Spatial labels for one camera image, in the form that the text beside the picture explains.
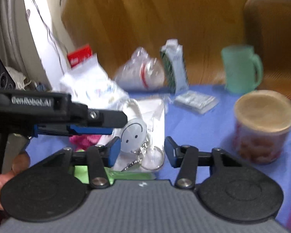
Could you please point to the biscuit can tan lid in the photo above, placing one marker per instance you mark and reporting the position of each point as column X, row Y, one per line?
column 263, row 123

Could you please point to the person's left hand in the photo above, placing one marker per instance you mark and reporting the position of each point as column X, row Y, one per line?
column 19, row 164

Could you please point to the green plastic mug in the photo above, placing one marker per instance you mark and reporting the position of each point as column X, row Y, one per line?
column 243, row 68

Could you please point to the green white drink carton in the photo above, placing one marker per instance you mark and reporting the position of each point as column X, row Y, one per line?
column 173, row 62

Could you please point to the brown chair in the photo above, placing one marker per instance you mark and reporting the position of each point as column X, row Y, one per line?
column 268, row 30

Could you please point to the red cereal box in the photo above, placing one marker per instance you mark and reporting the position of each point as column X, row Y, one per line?
column 80, row 55

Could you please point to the wooden board panel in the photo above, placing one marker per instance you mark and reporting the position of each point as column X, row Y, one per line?
column 116, row 28

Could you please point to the silver wipes packet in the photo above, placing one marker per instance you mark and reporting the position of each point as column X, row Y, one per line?
column 196, row 101

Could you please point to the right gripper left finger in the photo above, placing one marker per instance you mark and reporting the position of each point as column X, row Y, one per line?
column 96, row 158

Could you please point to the bagged paper cups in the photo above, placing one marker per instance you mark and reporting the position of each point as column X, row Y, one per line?
column 140, row 73

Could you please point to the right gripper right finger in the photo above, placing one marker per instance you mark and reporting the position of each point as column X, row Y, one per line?
column 188, row 158

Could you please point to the smiley keychain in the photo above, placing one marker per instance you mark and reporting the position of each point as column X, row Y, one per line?
column 142, row 138

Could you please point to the small white tissue packet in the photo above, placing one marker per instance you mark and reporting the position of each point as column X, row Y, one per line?
column 130, row 172

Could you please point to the blue patterned tablecloth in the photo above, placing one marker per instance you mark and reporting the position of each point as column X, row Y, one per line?
column 156, row 206

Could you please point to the green cloth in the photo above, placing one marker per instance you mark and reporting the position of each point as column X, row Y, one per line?
column 123, row 160

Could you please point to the white tissue pack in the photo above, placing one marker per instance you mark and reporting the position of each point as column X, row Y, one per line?
column 89, row 84

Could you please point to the pink fluffy sock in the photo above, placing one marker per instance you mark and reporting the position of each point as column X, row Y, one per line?
column 83, row 142

